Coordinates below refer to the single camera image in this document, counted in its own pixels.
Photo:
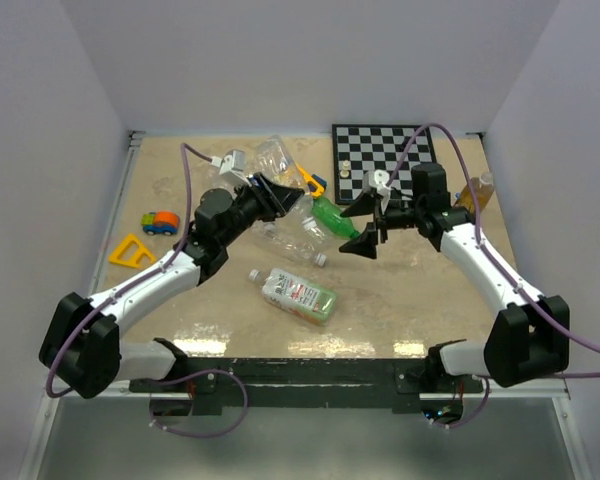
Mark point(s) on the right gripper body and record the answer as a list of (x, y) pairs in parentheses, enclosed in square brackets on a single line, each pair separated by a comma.
[(400, 215)]

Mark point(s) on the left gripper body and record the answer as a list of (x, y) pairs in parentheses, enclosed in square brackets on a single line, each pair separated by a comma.
[(251, 207)]

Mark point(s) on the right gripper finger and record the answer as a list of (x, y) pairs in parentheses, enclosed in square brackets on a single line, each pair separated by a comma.
[(365, 244), (367, 203)]

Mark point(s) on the amber tea bottle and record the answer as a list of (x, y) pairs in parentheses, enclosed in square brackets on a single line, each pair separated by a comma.
[(476, 194)]

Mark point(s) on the clear bottle white cap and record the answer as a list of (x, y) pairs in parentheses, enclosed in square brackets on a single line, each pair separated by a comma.
[(270, 237), (301, 217), (273, 159)]

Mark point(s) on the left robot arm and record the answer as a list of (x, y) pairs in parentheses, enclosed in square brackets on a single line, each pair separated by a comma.
[(84, 344)]

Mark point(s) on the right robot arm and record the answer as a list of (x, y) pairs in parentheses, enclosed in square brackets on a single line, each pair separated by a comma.
[(527, 339)]

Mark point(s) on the green plastic bottle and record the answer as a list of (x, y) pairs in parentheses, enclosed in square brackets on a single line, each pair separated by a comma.
[(329, 215)]

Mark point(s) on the white green tea bottle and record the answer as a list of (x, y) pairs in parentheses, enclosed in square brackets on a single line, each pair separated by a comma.
[(295, 295)]

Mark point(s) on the yellow triangle toy block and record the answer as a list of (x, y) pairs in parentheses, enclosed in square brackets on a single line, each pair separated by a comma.
[(306, 176), (131, 253)]

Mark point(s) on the black white chessboard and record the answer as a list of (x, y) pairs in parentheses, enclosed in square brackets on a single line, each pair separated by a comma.
[(371, 147)]

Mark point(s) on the colourful toy car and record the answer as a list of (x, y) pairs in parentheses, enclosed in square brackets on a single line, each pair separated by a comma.
[(160, 223)]

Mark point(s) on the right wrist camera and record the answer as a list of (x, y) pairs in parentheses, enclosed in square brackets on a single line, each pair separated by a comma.
[(378, 181)]

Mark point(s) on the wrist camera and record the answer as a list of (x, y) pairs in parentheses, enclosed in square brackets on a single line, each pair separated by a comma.
[(378, 181), (233, 166)]

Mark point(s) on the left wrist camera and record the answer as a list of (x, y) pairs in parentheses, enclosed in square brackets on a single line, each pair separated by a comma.
[(233, 166)]

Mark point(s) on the aluminium frame rail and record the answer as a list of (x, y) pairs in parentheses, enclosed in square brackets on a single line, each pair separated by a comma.
[(134, 142)]

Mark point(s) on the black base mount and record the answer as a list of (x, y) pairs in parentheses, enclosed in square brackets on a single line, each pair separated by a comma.
[(362, 383)]

